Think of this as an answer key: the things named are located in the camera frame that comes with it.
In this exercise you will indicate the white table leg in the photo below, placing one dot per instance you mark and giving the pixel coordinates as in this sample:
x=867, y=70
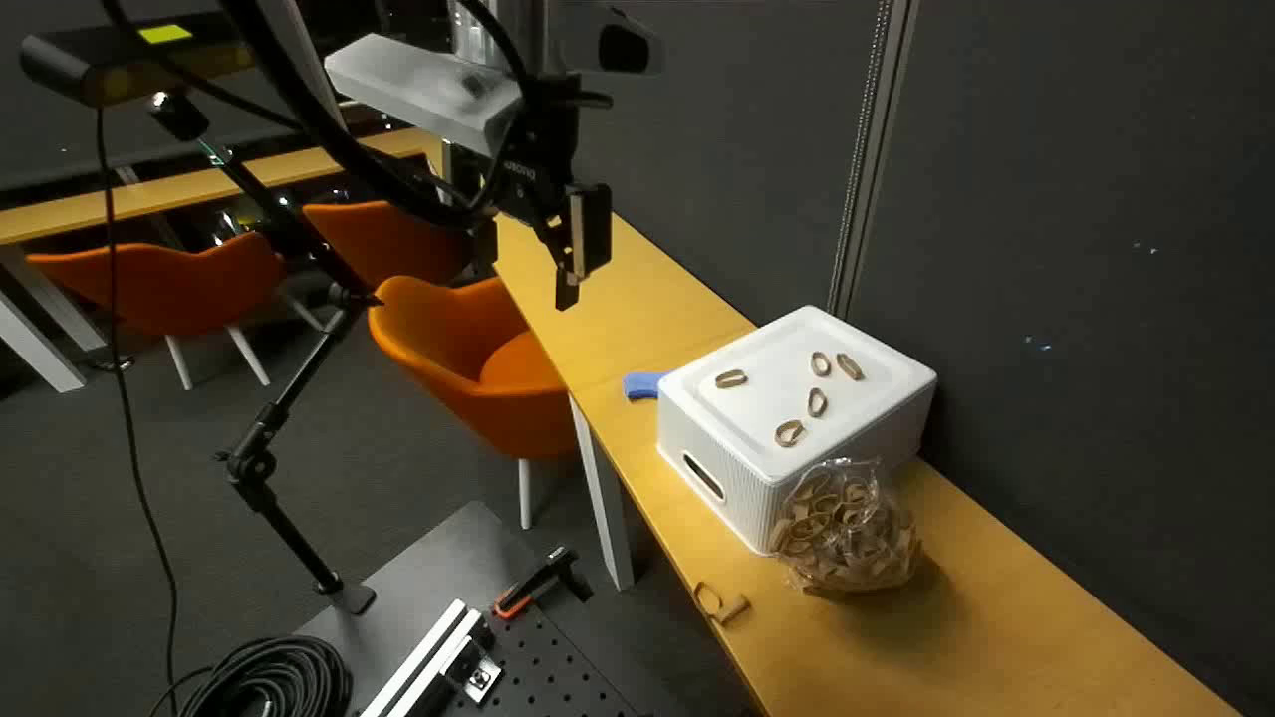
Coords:
x=41, y=349
x=597, y=492

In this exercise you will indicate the tan rubber band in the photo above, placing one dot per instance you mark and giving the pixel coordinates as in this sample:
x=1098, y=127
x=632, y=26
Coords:
x=717, y=604
x=722, y=378
x=818, y=365
x=811, y=402
x=783, y=433
x=847, y=365

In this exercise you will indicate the aluminium profile rail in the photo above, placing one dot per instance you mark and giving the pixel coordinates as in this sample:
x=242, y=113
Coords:
x=422, y=658

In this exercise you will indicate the white storage container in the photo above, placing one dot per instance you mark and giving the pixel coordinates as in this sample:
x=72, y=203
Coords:
x=741, y=415

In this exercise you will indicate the small blue object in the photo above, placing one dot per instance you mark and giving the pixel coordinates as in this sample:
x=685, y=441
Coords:
x=643, y=386

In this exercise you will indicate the grey wall trim strip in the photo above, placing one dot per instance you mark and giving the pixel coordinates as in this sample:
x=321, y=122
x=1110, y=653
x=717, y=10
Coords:
x=871, y=159

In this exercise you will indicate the black camera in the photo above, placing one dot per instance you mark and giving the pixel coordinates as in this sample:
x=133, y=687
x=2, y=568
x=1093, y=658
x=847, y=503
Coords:
x=48, y=59

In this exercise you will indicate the orange chair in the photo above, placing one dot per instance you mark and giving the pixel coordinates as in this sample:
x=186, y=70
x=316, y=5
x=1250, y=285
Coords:
x=382, y=240
x=450, y=342
x=159, y=285

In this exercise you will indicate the dark box with yellow label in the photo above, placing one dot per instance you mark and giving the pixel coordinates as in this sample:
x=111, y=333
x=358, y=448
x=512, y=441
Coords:
x=159, y=53

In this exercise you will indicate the black articulated camera stand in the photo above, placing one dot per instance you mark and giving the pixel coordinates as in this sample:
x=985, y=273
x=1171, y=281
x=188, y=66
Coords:
x=283, y=398

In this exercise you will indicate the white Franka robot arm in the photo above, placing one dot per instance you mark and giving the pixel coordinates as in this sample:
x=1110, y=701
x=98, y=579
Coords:
x=422, y=79

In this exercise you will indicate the brown crumpled object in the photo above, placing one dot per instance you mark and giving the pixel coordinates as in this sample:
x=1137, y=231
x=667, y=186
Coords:
x=842, y=531

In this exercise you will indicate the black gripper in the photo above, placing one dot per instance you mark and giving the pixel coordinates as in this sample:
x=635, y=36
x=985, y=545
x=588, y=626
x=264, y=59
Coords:
x=539, y=159

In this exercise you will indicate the long wooden table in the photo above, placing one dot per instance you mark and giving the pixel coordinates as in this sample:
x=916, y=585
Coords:
x=133, y=199

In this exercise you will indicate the grey metal base plate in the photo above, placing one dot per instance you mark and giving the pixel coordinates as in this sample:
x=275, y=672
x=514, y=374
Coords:
x=422, y=571

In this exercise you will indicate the black perforated breadboard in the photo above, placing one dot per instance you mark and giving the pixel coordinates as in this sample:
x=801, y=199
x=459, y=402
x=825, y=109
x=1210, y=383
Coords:
x=560, y=680

